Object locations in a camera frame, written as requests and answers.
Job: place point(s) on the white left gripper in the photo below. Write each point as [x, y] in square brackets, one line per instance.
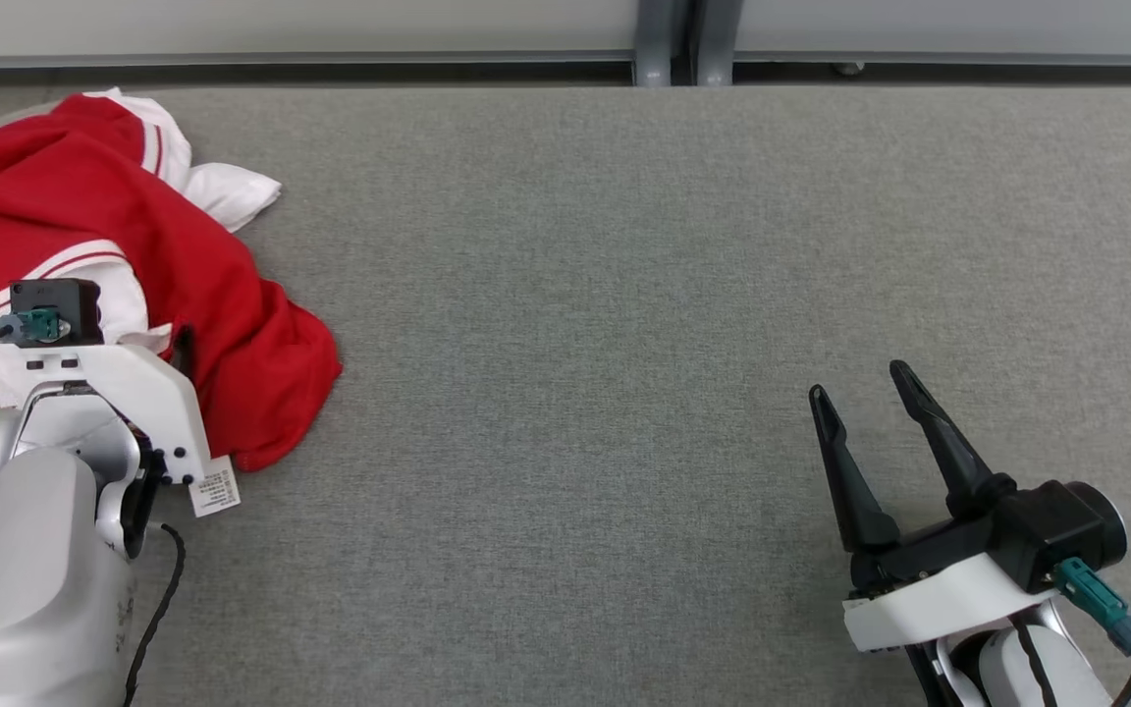
[158, 403]

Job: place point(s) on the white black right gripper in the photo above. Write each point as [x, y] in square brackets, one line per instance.
[939, 599]

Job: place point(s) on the red basketball jersey white sleeves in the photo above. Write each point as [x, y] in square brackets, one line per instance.
[212, 295]

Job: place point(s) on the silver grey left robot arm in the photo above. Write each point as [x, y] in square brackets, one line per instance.
[26, 550]

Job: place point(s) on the small grey furniture foot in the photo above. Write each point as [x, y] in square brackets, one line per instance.
[848, 69]

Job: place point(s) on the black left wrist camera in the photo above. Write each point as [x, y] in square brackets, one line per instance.
[60, 299]

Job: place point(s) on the teal left camera connector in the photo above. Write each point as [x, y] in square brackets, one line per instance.
[33, 325]

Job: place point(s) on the teal camera connector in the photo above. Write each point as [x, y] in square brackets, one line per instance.
[33, 325]
[1096, 594]

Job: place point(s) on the teal right camera connector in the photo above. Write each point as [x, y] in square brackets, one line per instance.
[1096, 594]

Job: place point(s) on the grey partition post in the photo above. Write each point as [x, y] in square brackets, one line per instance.
[715, 39]
[659, 39]

